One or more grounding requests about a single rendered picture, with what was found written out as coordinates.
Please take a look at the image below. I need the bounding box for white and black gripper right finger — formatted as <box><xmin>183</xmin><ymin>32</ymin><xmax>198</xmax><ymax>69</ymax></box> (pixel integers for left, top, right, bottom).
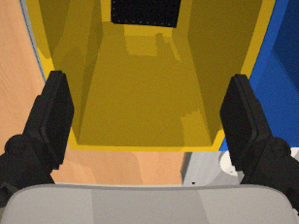
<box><xmin>219</xmin><ymin>74</ymin><xmax>299</xmax><ymax>216</ymax></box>

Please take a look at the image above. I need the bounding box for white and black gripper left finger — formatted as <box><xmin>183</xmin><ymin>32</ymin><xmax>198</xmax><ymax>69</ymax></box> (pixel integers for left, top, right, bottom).
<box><xmin>0</xmin><ymin>71</ymin><xmax>75</xmax><ymax>208</ymax></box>

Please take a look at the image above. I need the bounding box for yellow open bin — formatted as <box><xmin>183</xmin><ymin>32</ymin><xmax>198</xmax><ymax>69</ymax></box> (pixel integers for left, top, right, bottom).
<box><xmin>25</xmin><ymin>0</ymin><xmax>276</xmax><ymax>151</ymax></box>

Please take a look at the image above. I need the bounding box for blue bin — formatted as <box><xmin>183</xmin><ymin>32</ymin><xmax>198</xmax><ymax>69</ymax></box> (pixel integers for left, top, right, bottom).
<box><xmin>249</xmin><ymin>0</ymin><xmax>299</xmax><ymax>147</ymax></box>

